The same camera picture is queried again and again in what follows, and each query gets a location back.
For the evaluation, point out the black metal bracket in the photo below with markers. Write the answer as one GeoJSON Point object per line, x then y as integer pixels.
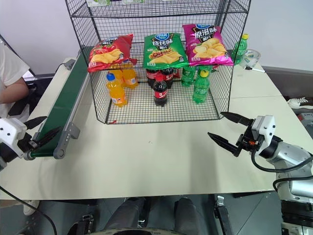
{"type": "Point", "coordinates": [223, 215]}

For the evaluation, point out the magenta potato chip bag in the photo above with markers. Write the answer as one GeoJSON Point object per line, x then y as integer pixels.
{"type": "Point", "coordinates": [207, 46]}

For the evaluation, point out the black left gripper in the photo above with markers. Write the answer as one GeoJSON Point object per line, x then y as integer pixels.
{"type": "Point", "coordinates": [25, 144]}

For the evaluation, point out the green white snack pack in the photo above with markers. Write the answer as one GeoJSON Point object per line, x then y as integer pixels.
{"type": "Point", "coordinates": [97, 2]}
{"type": "Point", "coordinates": [133, 1]}

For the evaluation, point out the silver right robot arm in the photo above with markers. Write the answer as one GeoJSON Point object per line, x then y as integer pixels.
{"type": "Point", "coordinates": [286, 154]}

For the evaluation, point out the green potato chip bag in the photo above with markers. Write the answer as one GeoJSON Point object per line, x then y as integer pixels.
{"type": "Point", "coordinates": [165, 52]}

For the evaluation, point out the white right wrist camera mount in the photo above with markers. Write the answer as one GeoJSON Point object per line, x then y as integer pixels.
{"type": "Point", "coordinates": [265, 129]}

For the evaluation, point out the white marker pen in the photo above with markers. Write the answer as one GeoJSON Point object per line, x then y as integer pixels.
{"type": "Point", "coordinates": [256, 70]}

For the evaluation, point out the dark grey rounded shape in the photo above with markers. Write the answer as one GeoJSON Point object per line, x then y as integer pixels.
{"type": "Point", "coordinates": [187, 215]}
{"type": "Point", "coordinates": [127, 213]}

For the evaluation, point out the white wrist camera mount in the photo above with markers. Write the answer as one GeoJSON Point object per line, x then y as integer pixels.
{"type": "Point", "coordinates": [265, 129]}
{"type": "Point", "coordinates": [11, 131]}

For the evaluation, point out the orange soda bottle blue cap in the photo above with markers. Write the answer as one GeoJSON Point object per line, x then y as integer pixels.
{"type": "Point", "coordinates": [116, 93]}

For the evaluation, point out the green soda bottle yellow cap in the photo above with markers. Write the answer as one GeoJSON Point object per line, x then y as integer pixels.
{"type": "Point", "coordinates": [200, 90]}
{"type": "Point", "coordinates": [240, 49]}

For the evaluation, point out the green conveyor belt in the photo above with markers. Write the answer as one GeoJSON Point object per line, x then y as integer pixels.
{"type": "Point", "coordinates": [66, 95]}

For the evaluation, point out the white sneaker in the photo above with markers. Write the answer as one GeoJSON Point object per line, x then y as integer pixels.
{"type": "Point", "coordinates": [298, 101]}

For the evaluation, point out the red potato chip bag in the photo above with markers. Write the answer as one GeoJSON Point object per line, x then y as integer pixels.
{"type": "Point", "coordinates": [107, 54]}

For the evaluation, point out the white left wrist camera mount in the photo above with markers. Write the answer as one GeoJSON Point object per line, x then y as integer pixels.
{"type": "Point", "coordinates": [11, 131]}

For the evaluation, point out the person in white shirt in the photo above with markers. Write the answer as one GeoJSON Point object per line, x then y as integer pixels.
{"type": "Point", "coordinates": [9, 73]}

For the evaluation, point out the cola bottle red label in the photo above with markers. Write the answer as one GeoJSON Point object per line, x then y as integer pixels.
{"type": "Point", "coordinates": [160, 94]}
{"type": "Point", "coordinates": [168, 74]}
{"type": "Point", "coordinates": [151, 77]}

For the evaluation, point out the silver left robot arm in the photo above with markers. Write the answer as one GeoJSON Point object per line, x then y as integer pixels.
{"type": "Point", "coordinates": [6, 154]}

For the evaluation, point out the white shoe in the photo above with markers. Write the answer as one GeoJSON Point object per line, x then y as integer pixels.
{"type": "Point", "coordinates": [31, 208]}

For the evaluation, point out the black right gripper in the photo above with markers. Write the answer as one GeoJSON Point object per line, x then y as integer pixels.
{"type": "Point", "coordinates": [245, 142]}

